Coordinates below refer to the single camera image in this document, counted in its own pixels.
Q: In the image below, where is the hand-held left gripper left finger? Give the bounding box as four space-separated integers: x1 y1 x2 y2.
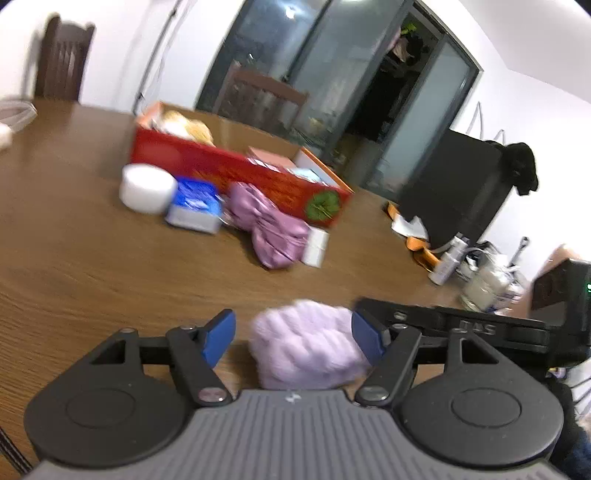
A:
60 308 237 408

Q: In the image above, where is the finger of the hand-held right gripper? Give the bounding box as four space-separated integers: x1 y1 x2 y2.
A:
355 298 437 336

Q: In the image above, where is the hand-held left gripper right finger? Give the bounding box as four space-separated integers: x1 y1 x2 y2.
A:
352 311 518 408

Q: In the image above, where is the lilac soft cushion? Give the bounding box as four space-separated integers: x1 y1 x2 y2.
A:
249 299 372 391

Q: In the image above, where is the mauve satin pouch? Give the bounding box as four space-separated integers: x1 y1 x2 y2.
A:
228 182 311 270

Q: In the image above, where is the blue tissue packet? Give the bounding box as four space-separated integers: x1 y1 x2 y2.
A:
165 178 223 235

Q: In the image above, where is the light blue plush toy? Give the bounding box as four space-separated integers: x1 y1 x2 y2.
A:
291 167 329 186

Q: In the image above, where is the red cardboard box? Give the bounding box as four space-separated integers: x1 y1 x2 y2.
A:
129 102 355 230

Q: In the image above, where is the pink layered cake toy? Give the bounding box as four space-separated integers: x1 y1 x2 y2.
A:
245 145 297 169

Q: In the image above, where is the yellow and white plush toy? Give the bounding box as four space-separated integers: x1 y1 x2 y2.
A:
154 110 216 147

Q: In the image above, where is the pink laptop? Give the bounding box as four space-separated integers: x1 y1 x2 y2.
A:
536 244 580 278

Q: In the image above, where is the white pump bottle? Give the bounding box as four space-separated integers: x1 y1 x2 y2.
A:
429 234 470 286

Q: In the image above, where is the clear glass cup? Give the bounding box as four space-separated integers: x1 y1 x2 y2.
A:
461 263 525 313

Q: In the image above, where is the white crumpled tissue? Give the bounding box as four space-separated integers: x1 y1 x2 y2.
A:
392 216 433 241

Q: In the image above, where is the person's dark clothing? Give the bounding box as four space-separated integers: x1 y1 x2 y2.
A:
547 369 591 480

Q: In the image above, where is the black paper bag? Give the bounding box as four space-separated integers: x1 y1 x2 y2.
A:
398 129 514 247

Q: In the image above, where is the black cloth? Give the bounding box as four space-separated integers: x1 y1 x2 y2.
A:
501 142 540 197

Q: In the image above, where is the black metal table leg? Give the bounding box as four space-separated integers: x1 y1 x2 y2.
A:
0 427 30 476

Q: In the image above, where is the dark wooden chair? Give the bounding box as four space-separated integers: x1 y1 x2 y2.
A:
34 14 97 103
215 60 309 136

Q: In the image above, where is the dark framed sliding glass door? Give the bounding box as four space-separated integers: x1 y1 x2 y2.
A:
196 0 483 204

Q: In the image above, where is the hanging pink garment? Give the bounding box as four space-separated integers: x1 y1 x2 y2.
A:
390 25 423 64

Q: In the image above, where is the white charger cable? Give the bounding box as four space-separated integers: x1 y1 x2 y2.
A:
0 96 38 133

